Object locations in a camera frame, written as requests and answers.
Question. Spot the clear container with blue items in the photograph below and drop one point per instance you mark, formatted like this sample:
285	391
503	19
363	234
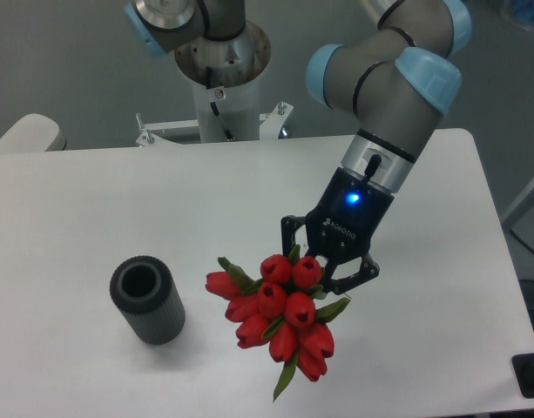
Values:
519	12

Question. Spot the dark grey ribbed vase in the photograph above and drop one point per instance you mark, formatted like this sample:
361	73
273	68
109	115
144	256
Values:
143	290

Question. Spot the red tulip bouquet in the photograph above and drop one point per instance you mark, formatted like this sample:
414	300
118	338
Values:
278	310

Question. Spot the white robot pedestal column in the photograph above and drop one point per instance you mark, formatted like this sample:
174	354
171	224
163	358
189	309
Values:
225	80

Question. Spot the white chair armrest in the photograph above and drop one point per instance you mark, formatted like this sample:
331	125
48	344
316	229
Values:
33	133

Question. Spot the white metal base frame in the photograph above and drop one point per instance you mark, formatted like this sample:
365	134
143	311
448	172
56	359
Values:
273	125

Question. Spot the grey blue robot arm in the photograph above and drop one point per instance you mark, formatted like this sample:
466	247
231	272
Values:
398	84

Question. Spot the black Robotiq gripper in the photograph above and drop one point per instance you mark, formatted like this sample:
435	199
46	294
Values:
340	229

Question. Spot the black device at table edge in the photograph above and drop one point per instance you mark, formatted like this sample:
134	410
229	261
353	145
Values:
523	365

